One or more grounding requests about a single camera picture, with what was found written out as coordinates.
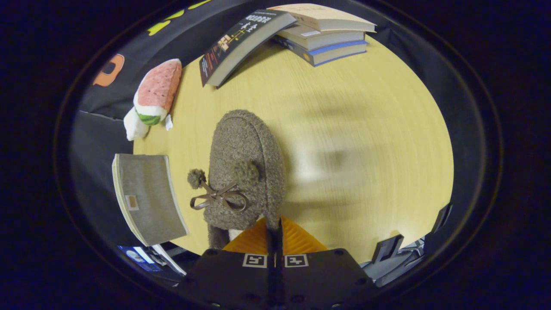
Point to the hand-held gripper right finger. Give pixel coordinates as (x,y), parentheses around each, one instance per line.
(323,277)

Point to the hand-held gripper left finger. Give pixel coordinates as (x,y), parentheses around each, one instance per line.
(228,277)

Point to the grey fabric storage box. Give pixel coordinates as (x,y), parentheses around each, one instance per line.
(148,198)

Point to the brown fuzzy shoe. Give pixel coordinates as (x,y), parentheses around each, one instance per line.
(245,146)

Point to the blue printed package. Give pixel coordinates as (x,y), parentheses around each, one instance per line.
(140,258)

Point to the white plush toy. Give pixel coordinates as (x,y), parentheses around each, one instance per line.
(134,127)

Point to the black backdrop cloth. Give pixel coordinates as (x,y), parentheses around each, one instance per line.
(97,142)

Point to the watermelon slice plush toy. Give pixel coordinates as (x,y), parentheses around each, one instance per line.
(159,88)

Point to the blue cover book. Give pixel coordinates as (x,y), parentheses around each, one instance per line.
(335,54)

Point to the black cover book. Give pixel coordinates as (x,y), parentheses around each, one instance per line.
(241,43)

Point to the grey cover book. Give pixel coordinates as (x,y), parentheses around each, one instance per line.
(327,38)

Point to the beige cover book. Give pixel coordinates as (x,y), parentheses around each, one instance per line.
(327,17)

